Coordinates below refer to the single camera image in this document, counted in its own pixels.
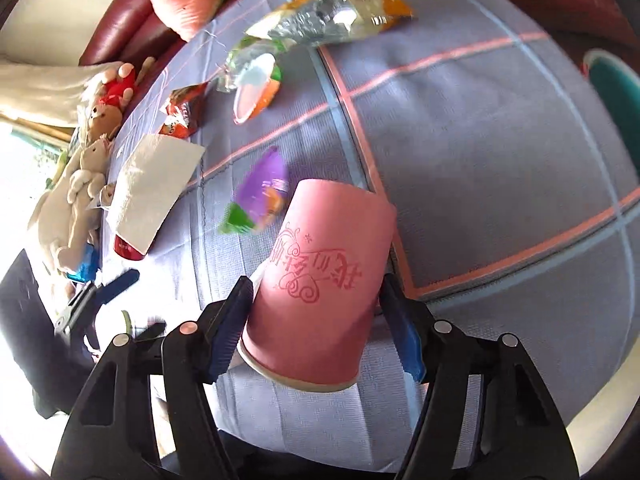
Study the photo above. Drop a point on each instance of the brown bear plush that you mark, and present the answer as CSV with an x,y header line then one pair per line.
x,y
98,120

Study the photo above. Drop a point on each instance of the plaid grey tablecloth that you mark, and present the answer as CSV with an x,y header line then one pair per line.
x,y
517,196

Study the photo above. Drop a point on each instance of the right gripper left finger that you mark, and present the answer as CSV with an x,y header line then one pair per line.
x,y
110,432

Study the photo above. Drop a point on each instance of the pink paper cup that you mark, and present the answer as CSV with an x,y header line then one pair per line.
x,y
314,307

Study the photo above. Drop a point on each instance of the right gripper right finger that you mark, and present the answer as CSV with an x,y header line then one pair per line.
x,y
519,431

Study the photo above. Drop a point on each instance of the red egg shell half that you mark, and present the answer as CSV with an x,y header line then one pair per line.
x,y
126,251

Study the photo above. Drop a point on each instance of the purple snack wrapper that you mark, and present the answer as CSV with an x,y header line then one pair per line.
x,y
260,197

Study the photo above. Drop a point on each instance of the clear orange snack bag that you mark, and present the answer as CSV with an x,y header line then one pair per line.
x,y
318,22

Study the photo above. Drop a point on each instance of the orange Ovaltine wrapper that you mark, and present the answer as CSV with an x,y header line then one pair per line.
x,y
182,111

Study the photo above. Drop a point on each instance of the clear green egg wrapper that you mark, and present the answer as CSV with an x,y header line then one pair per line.
x,y
240,57

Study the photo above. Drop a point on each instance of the white paper napkin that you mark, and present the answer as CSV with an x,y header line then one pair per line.
x,y
148,185

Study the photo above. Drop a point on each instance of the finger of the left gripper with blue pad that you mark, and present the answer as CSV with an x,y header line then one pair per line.
x,y
105,293

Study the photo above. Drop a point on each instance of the beige rabbit plush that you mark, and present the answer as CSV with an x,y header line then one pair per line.
x,y
63,223

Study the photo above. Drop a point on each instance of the cream curtain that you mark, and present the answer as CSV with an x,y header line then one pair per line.
x,y
48,95

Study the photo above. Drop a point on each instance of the red plush toy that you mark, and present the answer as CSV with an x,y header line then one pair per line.
x,y
118,85

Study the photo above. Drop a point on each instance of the teal trash bin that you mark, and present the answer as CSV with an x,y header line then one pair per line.
x,y
617,84

